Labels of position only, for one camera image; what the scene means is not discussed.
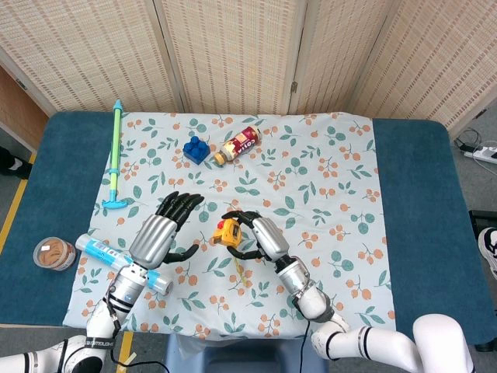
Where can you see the floral patterned cloth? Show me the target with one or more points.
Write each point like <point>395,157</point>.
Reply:
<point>233,233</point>

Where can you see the yellow tape measure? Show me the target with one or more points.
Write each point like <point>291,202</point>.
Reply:
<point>228,233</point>

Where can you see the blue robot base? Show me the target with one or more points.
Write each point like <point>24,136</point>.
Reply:
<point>244,359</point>

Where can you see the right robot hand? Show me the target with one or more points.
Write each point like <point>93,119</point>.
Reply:
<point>260,237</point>

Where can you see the red labelled drink bottle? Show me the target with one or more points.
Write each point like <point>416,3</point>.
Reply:
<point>238,145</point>

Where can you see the black shoe with white sock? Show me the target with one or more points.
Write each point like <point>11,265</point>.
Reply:
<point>13,163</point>

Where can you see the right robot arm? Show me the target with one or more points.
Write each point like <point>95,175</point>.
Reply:
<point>349,322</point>

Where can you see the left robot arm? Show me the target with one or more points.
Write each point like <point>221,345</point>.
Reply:
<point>89,330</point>

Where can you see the blue padded table cover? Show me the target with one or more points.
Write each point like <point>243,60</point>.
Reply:
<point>423,217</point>

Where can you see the green toy water pump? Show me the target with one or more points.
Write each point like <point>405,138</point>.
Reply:
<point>115,155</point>

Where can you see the white power strip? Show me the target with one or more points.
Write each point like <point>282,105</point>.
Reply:
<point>483,153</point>

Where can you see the blue plastic wrap roll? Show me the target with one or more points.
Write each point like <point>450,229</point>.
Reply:
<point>97,248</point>

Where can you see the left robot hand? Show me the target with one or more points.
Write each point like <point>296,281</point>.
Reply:
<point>163,233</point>

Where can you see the blue toy building block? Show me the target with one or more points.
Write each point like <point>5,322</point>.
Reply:
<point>196,149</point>

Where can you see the clear tub of rubber bands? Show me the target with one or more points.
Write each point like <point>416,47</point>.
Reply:
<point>54,253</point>

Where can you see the woven folding screen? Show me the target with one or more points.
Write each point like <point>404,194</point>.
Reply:
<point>248,54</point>

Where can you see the black and white sneaker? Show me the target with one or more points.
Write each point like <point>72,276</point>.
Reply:
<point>490,245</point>

